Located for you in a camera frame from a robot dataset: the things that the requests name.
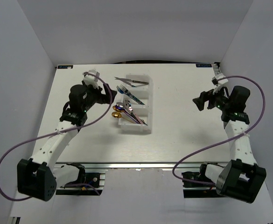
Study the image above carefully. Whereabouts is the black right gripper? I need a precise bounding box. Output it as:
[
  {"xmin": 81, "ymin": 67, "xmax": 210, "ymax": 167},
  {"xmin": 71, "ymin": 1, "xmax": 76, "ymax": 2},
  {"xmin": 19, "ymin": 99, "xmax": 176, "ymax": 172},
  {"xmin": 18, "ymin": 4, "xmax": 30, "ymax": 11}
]
[{"xmin": 192, "ymin": 84, "xmax": 231, "ymax": 111}]

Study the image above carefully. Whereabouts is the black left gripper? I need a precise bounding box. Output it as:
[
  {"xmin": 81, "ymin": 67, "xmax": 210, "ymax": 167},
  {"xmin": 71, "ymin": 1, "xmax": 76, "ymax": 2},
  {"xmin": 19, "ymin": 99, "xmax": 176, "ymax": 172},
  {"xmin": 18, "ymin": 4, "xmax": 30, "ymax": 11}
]
[{"xmin": 81, "ymin": 80, "xmax": 116, "ymax": 112}]

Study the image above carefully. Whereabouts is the plain silver fork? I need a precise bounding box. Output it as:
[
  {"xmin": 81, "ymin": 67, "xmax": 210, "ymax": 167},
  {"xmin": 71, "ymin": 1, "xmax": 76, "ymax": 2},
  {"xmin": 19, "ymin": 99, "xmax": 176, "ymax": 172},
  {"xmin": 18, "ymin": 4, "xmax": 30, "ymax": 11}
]
[{"xmin": 117, "ymin": 85, "xmax": 130, "ymax": 95}]

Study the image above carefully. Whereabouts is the silver fork green handle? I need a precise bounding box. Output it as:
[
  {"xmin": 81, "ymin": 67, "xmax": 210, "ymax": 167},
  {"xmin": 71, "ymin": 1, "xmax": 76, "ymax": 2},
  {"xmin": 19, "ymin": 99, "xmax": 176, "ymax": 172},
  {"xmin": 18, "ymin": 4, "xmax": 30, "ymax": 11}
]
[{"xmin": 126, "ymin": 93, "xmax": 145, "ymax": 105}]

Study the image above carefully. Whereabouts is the purple metallic spoon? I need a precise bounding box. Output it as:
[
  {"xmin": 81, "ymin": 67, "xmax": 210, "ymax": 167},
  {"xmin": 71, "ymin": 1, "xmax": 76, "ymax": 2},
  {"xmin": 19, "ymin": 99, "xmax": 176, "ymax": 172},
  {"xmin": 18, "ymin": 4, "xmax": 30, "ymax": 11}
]
[{"xmin": 117, "ymin": 106, "xmax": 141, "ymax": 124}]

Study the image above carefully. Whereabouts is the silver spoon green handle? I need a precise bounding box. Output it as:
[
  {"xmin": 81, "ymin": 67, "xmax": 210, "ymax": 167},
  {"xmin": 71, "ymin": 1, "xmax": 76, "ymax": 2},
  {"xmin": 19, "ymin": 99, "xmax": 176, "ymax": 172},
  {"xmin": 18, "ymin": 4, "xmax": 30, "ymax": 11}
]
[{"xmin": 116, "ymin": 103, "xmax": 146, "ymax": 125}]

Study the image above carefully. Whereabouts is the gold spoon ornate handle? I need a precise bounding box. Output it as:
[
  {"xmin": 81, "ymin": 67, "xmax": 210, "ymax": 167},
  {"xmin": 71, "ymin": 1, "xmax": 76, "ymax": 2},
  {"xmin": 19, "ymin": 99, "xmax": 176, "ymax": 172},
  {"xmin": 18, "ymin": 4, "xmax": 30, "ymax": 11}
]
[{"xmin": 112, "ymin": 112, "xmax": 146, "ymax": 125}]

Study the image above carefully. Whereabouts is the knife with dark handle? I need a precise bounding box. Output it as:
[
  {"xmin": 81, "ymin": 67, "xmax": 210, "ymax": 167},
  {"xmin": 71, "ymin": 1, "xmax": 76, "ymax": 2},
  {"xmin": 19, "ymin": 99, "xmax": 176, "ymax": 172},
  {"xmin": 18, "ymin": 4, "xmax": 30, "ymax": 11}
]
[{"xmin": 128, "ymin": 79, "xmax": 149, "ymax": 85}]

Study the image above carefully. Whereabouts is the gold spoon plain handle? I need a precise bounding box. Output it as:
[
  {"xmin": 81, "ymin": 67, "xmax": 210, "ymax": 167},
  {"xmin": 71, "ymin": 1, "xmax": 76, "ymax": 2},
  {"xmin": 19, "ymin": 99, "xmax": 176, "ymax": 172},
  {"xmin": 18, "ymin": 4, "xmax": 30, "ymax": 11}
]
[{"xmin": 112, "ymin": 105, "xmax": 122, "ymax": 112}]

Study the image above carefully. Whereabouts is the knife with teal handle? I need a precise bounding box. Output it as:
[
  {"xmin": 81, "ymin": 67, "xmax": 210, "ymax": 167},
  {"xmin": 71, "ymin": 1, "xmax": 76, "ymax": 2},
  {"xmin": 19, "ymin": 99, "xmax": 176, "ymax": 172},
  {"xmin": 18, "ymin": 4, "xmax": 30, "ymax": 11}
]
[{"xmin": 115, "ymin": 77, "xmax": 136, "ymax": 88}]

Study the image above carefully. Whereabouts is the silver spoon pink handle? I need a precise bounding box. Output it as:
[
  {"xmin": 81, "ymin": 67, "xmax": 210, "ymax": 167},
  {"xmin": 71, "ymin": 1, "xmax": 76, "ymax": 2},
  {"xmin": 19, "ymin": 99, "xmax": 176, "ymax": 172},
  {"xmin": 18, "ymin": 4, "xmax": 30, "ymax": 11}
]
[{"xmin": 123, "ymin": 99, "xmax": 146, "ymax": 125}]

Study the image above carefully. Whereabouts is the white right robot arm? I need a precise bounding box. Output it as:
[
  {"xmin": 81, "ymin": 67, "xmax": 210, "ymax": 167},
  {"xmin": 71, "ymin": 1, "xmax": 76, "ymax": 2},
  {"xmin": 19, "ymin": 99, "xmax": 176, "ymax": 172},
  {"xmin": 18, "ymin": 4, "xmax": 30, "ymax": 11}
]
[{"xmin": 193, "ymin": 86, "xmax": 266, "ymax": 203}]

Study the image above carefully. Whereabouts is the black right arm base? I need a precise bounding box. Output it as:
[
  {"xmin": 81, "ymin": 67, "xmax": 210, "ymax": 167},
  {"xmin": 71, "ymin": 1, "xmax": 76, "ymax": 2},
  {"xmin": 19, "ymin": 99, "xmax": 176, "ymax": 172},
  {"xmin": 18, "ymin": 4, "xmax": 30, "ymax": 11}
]
[{"xmin": 182, "ymin": 164, "xmax": 223, "ymax": 199}]

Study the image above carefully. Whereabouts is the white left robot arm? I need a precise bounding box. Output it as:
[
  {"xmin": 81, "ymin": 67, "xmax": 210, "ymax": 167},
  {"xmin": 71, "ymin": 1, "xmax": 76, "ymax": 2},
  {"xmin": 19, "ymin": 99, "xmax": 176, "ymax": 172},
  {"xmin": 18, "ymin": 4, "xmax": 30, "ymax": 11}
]
[{"xmin": 17, "ymin": 83, "xmax": 117, "ymax": 201}]

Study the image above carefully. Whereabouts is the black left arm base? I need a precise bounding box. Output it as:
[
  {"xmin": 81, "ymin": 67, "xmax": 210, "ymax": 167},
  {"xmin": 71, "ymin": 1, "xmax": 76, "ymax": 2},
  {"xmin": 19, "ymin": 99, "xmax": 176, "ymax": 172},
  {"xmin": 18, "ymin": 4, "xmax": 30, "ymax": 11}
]
[{"xmin": 56, "ymin": 173, "xmax": 105, "ymax": 196}]

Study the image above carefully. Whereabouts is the white three-compartment plastic tray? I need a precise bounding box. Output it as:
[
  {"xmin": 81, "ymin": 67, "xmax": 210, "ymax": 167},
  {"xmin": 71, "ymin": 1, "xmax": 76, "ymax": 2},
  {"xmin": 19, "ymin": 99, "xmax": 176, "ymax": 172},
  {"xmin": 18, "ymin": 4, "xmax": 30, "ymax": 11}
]
[{"xmin": 118, "ymin": 74, "xmax": 154, "ymax": 135}]

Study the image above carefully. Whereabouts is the blue label sticker right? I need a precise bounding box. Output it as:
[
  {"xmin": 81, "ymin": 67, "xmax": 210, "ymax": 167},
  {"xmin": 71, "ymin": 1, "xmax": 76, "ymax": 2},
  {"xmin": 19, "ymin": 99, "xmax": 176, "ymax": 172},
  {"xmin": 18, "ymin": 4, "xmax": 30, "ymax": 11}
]
[{"xmin": 196, "ymin": 63, "xmax": 212, "ymax": 68}]

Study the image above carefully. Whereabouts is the blue label sticker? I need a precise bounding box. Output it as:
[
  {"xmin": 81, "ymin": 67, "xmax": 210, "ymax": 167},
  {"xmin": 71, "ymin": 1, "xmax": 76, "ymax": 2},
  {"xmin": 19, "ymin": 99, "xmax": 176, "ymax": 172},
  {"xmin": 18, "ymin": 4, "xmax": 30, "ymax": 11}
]
[
  {"xmin": 196, "ymin": 63, "xmax": 212, "ymax": 68},
  {"xmin": 57, "ymin": 65, "xmax": 73, "ymax": 69}
]

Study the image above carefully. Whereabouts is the blue label sticker left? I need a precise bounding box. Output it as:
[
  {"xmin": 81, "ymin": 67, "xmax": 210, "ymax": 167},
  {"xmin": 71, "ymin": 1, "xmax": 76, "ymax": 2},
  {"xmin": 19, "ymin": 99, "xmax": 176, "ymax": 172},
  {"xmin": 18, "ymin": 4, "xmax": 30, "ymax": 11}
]
[{"xmin": 57, "ymin": 65, "xmax": 73, "ymax": 69}]

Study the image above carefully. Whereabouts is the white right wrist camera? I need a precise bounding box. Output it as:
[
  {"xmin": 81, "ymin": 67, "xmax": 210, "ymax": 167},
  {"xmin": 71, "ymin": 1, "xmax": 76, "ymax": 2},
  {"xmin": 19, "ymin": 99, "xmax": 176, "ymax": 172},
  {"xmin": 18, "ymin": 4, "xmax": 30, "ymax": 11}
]
[{"xmin": 212, "ymin": 73, "xmax": 228, "ymax": 92}]

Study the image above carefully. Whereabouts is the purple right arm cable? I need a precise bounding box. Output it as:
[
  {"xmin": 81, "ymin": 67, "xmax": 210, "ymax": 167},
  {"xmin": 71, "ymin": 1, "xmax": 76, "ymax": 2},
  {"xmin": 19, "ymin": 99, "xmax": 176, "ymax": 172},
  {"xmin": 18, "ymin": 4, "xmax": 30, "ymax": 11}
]
[{"xmin": 172, "ymin": 75, "xmax": 266, "ymax": 187}]

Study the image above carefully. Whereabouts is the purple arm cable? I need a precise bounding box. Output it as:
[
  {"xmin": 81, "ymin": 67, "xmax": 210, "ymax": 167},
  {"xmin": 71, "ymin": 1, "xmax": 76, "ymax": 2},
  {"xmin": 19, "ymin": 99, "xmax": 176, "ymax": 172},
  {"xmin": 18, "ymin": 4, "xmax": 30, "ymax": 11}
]
[
  {"xmin": 172, "ymin": 75, "xmax": 266, "ymax": 187},
  {"xmin": 0, "ymin": 71, "xmax": 113, "ymax": 201}
]

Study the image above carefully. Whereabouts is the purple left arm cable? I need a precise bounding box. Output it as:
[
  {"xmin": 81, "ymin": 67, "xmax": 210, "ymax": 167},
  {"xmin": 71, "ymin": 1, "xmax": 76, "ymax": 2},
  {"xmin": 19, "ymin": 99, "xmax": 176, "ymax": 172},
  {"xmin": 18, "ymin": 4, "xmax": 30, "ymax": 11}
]
[{"xmin": 0, "ymin": 71, "xmax": 113, "ymax": 201}]

